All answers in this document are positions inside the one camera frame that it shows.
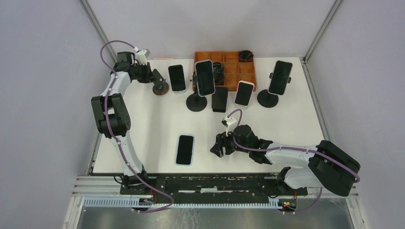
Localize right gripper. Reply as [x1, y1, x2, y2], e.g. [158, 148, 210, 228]
[210, 126, 251, 157]

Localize white folding phone stand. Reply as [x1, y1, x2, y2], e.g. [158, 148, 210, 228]
[173, 90, 187, 94]

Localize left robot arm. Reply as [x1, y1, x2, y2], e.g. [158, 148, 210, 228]
[91, 52, 152, 195]

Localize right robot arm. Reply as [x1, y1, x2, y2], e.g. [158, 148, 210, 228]
[210, 125, 361, 197]

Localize brown base phone stand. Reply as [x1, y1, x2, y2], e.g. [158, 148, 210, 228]
[152, 69, 170, 95]

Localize black phone flat on table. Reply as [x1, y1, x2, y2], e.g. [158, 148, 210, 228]
[212, 87, 228, 113]

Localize blue case phone on table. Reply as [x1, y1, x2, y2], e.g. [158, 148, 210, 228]
[175, 135, 194, 166]

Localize black round phone stand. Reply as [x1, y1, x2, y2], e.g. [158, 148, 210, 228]
[186, 72, 207, 112]

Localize white phone on small stand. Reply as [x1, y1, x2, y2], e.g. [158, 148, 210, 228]
[234, 81, 255, 108]

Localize orange compartment tray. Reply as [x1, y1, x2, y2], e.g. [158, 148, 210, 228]
[194, 51, 257, 92]

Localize black round object in tray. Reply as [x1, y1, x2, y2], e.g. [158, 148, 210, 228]
[238, 50, 254, 62]

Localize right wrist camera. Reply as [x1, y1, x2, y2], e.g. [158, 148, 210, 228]
[221, 116, 238, 127]

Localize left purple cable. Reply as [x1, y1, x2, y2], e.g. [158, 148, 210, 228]
[100, 40, 175, 214]

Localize purple cable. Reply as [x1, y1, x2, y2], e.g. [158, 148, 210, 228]
[100, 40, 175, 214]
[226, 109, 362, 214]

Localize aluminium frame rail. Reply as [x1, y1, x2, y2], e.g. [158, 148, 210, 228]
[72, 176, 360, 199]

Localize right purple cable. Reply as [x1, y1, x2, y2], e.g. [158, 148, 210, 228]
[226, 109, 362, 214]

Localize white slotted cable duct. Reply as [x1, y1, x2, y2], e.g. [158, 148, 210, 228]
[83, 197, 282, 210]

